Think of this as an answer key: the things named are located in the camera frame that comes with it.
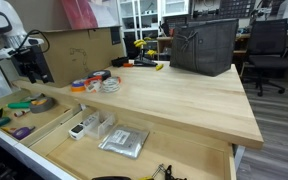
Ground wooden drawer holding tape rolls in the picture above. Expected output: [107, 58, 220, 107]
[0, 88, 85, 158]

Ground black pegboard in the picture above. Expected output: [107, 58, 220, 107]
[218, 0, 257, 19]

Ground dark grey tote bag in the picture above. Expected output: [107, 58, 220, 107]
[169, 18, 240, 78]

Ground clear masking tape roll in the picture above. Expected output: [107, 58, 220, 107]
[101, 76, 122, 94]

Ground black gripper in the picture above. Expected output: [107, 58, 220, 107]
[11, 44, 54, 84]

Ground purple tape measure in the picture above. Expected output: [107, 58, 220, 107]
[11, 125, 37, 141]

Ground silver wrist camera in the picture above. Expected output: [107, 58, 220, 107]
[0, 37, 46, 61]

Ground white shelving unit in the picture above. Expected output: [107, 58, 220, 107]
[117, 0, 192, 43]

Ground black and yellow pliers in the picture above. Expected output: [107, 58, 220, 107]
[137, 163, 188, 180]

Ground white pulse oximeter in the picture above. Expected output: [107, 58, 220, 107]
[68, 123, 87, 141]

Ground red and white tape roll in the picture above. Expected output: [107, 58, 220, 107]
[83, 75, 104, 94]

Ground wooden drawer holding plastic bags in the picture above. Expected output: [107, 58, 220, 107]
[13, 106, 237, 180]

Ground grey duct tape roll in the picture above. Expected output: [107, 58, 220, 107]
[28, 96, 56, 114]

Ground black office chair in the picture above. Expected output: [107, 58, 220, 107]
[242, 18, 288, 98]

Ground black tape roll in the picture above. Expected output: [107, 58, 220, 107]
[87, 69, 112, 83]

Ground yellow clamp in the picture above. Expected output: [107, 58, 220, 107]
[132, 38, 146, 50]
[145, 49, 158, 58]

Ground clear plastic box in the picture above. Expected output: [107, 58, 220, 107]
[83, 110, 117, 140]

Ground long black clamp orange tip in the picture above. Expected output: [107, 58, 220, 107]
[122, 56, 158, 68]

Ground white tube with red cap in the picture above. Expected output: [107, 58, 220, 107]
[13, 109, 32, 118]

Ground silver antistatic bag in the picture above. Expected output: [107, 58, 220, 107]
[97, 124, 151, 160]

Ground green plastic bottle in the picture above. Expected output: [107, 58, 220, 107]
[6, 101, 32, 110]

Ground cardboard box with dark panel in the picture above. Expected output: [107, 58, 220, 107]
[0, 26, 127, 89]

